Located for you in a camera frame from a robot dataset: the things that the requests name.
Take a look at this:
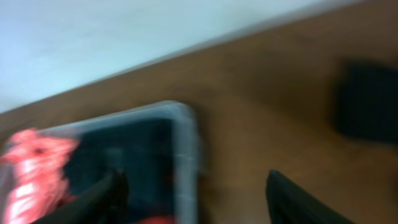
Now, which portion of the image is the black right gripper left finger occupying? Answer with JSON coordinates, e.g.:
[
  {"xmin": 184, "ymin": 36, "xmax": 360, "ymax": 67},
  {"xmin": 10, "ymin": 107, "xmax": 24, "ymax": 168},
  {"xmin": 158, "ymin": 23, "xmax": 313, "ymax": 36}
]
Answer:
[{"xmin": 34, "ymin": 169, "xmax": 129, "ymax": 224}]

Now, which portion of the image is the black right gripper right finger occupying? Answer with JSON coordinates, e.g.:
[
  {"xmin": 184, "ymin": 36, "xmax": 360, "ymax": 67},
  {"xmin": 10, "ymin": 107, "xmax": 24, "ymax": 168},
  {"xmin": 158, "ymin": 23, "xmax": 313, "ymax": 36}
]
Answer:
[{"xmin": 266, "ymin": 170, "xmax": 353, "ymax": 224}]

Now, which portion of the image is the red navy plaid shirt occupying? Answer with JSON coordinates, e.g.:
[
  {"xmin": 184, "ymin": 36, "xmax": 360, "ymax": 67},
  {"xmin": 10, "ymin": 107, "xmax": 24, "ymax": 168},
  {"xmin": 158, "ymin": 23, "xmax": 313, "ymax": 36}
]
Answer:
[{"xmin": 133, "ymin": 170, "xmax": 175, "ymax": 224}]

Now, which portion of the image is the pink garment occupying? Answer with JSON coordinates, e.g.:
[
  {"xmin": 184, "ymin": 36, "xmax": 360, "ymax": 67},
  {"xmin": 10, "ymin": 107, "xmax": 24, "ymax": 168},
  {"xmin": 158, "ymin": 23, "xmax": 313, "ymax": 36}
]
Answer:
[{"xmin": 1, "ymin": 129, "xmax": 78, "ymax": 224}]

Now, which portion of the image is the navy garment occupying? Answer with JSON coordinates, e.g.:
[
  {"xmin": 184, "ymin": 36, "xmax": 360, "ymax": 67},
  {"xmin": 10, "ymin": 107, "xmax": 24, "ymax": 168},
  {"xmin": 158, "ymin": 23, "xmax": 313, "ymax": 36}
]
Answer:
[{"xmin": 64, "ymin": 119, "xmax": 174, "ymax": 222}]

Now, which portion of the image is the clear plastic storage bin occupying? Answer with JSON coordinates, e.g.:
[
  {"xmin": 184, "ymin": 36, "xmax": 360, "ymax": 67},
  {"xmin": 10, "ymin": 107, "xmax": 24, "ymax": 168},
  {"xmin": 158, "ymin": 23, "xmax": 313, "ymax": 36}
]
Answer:
[{"xmin": 1, "ymin": 101, "xmax": 200, "ymax": 223}]

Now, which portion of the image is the black garment with band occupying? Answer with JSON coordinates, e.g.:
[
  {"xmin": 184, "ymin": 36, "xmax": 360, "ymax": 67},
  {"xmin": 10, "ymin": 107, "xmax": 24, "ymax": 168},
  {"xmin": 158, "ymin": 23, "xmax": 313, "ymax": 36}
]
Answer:
[{"xmin": 332, "ymin": 60, "xmax": 397, "ymax": 144}]

